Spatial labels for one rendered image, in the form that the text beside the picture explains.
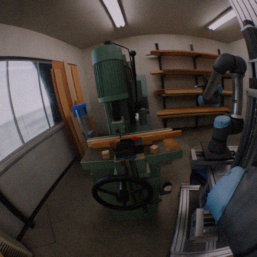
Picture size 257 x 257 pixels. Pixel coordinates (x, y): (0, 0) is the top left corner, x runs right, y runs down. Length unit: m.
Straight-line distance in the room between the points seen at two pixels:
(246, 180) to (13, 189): 1.76
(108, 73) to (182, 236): 1.26
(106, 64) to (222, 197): 0.60
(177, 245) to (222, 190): 0.92
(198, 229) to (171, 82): 2.91
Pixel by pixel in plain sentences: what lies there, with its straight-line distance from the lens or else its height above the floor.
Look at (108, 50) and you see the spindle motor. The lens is 0.59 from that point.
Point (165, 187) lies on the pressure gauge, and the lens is 0.71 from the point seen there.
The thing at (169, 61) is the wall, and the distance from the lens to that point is 3.07.
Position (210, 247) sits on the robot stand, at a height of 0.23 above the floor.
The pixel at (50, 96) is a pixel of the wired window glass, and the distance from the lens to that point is 2.20.
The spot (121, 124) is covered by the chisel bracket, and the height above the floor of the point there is 1.06.
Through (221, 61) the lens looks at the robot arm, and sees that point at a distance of 0.75.
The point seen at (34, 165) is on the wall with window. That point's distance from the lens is 1.79.
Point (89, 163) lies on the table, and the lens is 0.65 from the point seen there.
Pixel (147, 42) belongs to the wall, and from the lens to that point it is 3.15.
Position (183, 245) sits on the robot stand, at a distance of 1.06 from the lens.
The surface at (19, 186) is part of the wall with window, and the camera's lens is 1.71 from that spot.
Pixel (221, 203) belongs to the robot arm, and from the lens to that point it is 0.15.
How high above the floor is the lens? 1.25
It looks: 21 degrees down
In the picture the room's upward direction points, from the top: 9 degrees counter-clockwise
